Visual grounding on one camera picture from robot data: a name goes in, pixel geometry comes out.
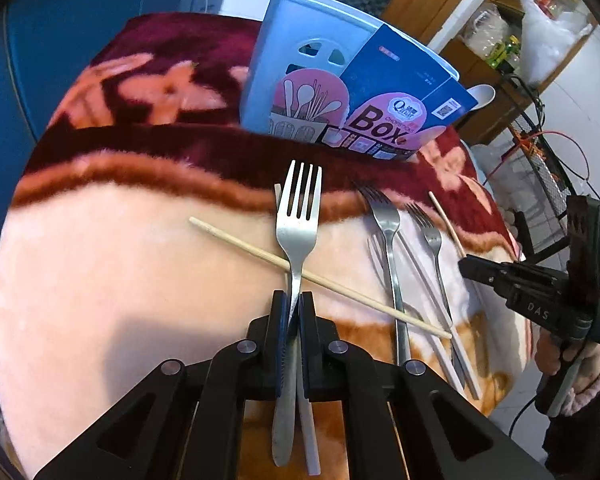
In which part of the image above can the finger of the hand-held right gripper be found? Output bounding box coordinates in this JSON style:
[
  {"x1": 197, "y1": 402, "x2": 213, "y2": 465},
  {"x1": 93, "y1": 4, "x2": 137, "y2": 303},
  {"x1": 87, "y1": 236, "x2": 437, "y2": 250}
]
[{"x1": 458, "y1": 255, "x2": 518, "y2": 302}]

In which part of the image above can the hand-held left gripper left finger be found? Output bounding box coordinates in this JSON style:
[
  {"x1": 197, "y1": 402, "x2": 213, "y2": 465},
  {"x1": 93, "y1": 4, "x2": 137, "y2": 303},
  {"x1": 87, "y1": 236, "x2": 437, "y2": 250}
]
[{"x1": 32, "y1": 290, "x2": 293, "y2": 480}]

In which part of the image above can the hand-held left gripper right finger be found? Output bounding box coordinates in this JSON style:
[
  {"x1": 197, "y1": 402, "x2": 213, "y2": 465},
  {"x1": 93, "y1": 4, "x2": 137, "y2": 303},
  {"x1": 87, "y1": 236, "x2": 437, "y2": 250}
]
[{"x1": 299, "y1": 291, "x2": 556, "y2": 480}]

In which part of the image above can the small stainless steel fork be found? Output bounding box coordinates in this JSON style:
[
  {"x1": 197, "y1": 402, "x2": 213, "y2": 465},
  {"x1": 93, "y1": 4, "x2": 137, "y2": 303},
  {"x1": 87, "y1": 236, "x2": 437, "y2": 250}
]
[{"x1": 405, "y1": 202, "x2": 468, "y2": 391}]

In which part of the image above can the wooden chopstick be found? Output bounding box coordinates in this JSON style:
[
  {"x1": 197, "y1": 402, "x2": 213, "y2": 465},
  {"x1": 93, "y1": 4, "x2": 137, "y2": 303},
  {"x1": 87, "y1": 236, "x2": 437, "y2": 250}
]
[
  {"x1": 427, "y1": 191, "x2": 467, "y2": 260},
  {"x1": 189, "y1": 217, "x2": 453, "y2": 339}
]

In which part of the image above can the large stainless steel fork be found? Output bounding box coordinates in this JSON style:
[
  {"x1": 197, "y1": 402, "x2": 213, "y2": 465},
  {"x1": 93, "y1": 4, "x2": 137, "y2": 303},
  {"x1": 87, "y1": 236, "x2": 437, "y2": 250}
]
[{"x1": 271, "y1": 160, "x2": 324, "y2": 466}]

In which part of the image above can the light blue utensil box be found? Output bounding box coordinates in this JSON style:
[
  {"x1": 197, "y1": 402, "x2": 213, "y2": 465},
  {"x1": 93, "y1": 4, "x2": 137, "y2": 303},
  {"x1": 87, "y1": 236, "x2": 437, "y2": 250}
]
[{"x1": 240, "y1": 0, "x2": 480, "y2": 162}]

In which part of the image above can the person's right forearm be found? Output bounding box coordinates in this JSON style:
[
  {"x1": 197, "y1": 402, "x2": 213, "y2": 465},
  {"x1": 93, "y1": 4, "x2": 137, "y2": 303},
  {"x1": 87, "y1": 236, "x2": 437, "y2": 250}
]
[{"x1": 545, "y1": 344, "x2": 600, "y2": 478}]

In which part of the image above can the person's right hand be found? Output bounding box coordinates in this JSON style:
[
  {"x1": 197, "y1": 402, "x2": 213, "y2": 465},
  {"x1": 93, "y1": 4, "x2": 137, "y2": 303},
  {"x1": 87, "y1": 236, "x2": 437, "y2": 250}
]
[{"x1": 534, "y1": 332, "x2": 588, "y2": 377}]

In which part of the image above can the wooden storage shelf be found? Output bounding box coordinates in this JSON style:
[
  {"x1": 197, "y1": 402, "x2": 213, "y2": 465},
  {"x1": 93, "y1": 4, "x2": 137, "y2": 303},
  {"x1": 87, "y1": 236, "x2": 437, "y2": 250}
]
[{"x1": 430, "y1": 0, "x2": 600, "y2": 147}]

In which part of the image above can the white spoon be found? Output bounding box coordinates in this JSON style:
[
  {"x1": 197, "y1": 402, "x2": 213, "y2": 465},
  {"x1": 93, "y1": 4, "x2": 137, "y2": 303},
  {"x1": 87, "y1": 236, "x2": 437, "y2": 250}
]
[{"x1": 465, "y1": 85, "x2": 497, "y2": 112}]

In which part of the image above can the red and pink floral blanket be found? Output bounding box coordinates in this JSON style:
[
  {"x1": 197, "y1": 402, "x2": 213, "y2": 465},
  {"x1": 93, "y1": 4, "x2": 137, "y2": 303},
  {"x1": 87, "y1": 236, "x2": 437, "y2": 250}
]
[{"x1": 0, "y1": 12, "x2": 533, "y2": 480}]

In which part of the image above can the white plastic bag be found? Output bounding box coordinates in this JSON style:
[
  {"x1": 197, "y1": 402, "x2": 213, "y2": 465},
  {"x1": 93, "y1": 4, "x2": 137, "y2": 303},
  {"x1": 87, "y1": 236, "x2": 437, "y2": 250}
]
[{"x1": 519, "y1": 0, "x2": 593, "y2": 87}]

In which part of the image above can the clear plastic bag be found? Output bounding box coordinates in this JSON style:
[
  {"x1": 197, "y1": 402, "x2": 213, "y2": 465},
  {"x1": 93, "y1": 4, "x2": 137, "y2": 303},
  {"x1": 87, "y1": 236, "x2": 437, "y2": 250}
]
[{"x1": 461, "y1": 2, "x2": 507, "y2": 57}]

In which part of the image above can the wooden door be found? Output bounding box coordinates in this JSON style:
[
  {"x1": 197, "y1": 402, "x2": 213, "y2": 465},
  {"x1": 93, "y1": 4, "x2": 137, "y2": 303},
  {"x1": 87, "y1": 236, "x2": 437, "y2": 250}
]
[{"x1": 305, "y1": 0, "x2": 486, "y2": 46}]

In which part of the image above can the black wire rack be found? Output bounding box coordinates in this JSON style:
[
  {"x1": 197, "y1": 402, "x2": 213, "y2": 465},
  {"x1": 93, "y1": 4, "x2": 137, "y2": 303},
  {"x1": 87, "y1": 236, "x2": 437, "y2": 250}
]
[{"x1": 497, "y1": 110, "x2": 583, "y2": 263}]

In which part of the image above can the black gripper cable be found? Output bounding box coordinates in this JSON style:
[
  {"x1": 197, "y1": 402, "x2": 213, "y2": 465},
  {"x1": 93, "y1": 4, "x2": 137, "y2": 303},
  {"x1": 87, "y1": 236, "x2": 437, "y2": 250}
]
[{"x1": 507, "y1": 396, "x2": 548, "y2": 438}]

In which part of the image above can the red cable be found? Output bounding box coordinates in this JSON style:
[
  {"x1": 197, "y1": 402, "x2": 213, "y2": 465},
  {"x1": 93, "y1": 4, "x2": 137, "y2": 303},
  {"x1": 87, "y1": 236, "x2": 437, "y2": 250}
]
[{"x1": 484, "y1": 131, "x2": 592, "y2": 187}]

